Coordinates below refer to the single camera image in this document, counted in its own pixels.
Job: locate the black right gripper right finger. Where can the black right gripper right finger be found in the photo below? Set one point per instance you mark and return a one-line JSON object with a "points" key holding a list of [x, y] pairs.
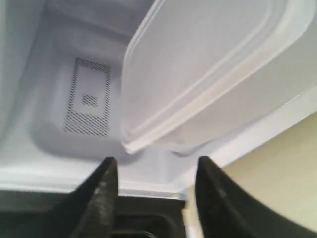
{"points": [[226, 210]]}

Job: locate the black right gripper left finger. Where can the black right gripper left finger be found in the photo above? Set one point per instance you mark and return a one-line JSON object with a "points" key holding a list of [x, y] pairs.
{"points": [[88, 212]]}

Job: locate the white lidded plastic container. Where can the white lidded plastic container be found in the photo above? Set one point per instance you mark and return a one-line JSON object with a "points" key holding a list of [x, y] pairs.
{"points": [[198, 70]]}

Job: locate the white microwave door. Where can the white microwave door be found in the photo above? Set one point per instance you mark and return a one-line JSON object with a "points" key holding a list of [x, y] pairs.
{"points": [[135, 217]]}

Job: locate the white Midea microwave body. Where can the white Midea microwave body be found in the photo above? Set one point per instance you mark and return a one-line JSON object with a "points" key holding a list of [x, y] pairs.
{"points": [[60, 102]]}

